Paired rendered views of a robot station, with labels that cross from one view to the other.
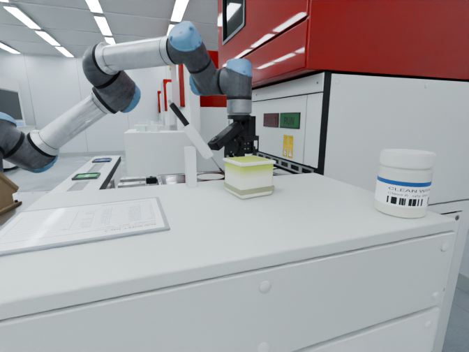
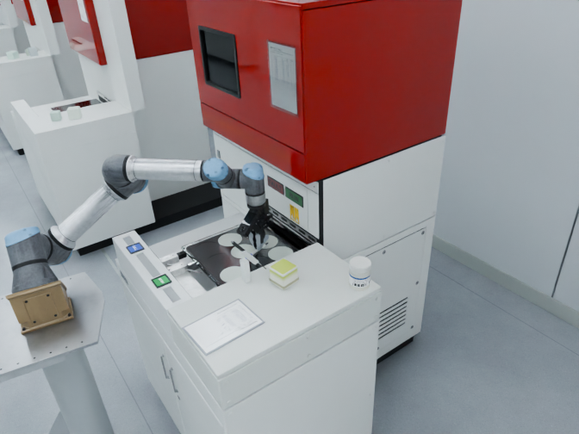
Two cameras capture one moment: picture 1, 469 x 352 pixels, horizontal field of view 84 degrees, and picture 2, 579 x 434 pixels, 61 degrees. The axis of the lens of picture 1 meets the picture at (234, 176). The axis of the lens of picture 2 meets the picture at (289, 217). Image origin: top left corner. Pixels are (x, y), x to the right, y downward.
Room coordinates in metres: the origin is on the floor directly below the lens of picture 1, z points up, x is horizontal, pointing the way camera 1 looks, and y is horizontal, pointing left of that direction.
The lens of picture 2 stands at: (-0.79, 0.30, 2.01)
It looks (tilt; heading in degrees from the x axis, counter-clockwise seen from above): 31 degrees down; 345
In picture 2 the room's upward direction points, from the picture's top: 3 degrees counter-clockwise
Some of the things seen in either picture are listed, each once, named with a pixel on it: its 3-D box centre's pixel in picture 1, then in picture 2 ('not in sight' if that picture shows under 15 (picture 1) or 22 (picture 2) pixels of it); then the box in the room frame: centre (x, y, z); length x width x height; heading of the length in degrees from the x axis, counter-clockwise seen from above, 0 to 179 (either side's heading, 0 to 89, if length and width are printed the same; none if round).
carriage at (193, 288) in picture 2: not in sight; (185, 286); (0.72, 0.30, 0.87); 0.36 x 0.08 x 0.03; 19
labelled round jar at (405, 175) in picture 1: (403, 181); (359, 273); (0.39, -0.26, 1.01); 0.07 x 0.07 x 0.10
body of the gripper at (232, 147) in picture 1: (241, 135); (258, 214); (0.81, -0.02, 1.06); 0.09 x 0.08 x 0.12; 125
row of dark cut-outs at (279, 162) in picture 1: (276, 160); (284, 219); (0.90, -0.15, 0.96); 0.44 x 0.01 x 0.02; 19
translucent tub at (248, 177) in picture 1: (248, 176); (283, 274); (0.49, -0.03, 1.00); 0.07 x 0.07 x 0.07; 28
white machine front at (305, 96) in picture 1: (258, 139); (262, 190); (1.07, -0.10, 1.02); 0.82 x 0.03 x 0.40; 19
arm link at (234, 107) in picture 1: (238, 107); (255, 197); (0.81, -0.01, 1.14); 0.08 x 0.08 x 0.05
